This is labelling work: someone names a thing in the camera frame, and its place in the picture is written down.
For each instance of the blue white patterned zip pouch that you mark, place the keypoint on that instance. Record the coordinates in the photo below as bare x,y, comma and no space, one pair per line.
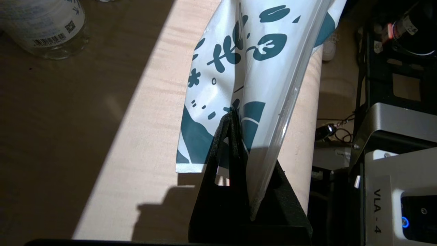
266,78

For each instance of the white black robot chassis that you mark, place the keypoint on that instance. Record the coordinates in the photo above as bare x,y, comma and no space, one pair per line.
392,171

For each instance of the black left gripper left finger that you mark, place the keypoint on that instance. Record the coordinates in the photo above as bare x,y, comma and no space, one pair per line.
218,212

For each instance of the small water bottle grey cap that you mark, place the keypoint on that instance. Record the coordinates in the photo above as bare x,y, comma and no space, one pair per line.
41,27

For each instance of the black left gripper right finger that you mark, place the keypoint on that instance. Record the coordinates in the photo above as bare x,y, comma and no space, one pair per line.
286,212

